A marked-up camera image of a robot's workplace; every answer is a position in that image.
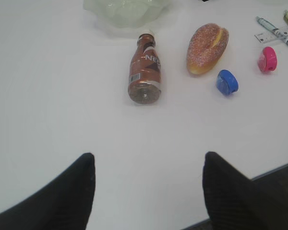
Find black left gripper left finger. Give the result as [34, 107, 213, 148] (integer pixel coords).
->
[0, 153, 96, 230]

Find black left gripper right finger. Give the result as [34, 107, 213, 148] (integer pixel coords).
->
[202, 151, 288, 230]

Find brown coffee bottle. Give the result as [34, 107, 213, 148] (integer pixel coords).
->
[128, 30, 161, 104]

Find sugared bread roll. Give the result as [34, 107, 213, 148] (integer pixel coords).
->
[186, 23, 229, 75]

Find blue pencil sharpener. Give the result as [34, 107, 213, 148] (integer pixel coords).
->
[216, 69, 239, 96]

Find pink pencil sharpener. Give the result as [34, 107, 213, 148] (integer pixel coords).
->
[257, 46, 277, 73]

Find blue grey pen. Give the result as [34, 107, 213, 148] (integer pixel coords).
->
[256, 16, 288, 46]

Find pale green glass plate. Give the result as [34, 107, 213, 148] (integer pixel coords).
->
[83, 0, 171, 28]

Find transparent plastic ruler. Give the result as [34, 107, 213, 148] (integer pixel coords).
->
[254, 26, 288, 44]

